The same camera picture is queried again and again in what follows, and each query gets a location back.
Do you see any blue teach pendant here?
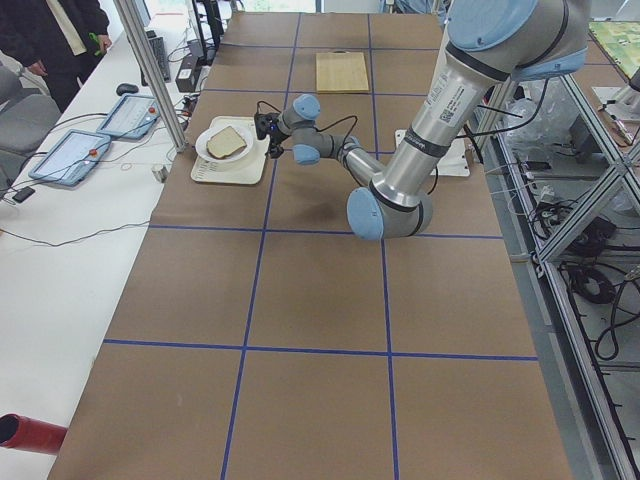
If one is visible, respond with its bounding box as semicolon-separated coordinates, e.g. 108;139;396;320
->
96;94;159;140
28;129;112;187

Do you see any aluminium frame post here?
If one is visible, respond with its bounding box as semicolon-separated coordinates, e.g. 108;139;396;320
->
114;0;187;153

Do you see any white round plate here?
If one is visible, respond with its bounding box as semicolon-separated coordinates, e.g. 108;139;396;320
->
196;125;254;163

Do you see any black keyboard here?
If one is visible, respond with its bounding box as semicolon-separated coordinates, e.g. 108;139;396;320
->
148;36;171;81

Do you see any black computer mouse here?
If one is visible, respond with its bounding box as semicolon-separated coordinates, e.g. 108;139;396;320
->
116;83;139;96

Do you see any near blue teach pendant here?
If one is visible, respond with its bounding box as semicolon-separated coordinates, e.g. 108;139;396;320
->
28;129;112;187

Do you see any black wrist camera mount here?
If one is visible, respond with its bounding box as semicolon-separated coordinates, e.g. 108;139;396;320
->
254;112;280;140

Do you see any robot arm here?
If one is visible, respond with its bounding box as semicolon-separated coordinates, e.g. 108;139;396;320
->
254;0;591;240

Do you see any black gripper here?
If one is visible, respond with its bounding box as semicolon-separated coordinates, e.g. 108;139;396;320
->
268;131;290;155

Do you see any bread slice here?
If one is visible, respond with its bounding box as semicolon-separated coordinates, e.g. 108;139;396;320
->
206;126;247;159

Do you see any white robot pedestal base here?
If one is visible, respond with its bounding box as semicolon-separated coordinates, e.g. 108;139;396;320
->
393;128;472;178

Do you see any cream bear serving tray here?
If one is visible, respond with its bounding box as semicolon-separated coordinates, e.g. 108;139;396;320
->
190;116;269;185

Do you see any person in dark clothes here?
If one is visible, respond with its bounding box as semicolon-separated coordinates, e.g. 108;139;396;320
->
1;0;112;111

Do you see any wooden cutting board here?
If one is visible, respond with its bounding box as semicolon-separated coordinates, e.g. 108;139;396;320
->
316;51;370;94

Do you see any small metal cylinder weight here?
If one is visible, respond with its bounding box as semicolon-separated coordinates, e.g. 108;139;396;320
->
151;164;168;183

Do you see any far blue teach pendant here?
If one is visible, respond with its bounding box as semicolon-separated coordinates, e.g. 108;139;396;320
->
96;94;159;140

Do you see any red cylinder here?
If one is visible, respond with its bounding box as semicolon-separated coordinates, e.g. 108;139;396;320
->
1;413;67;455

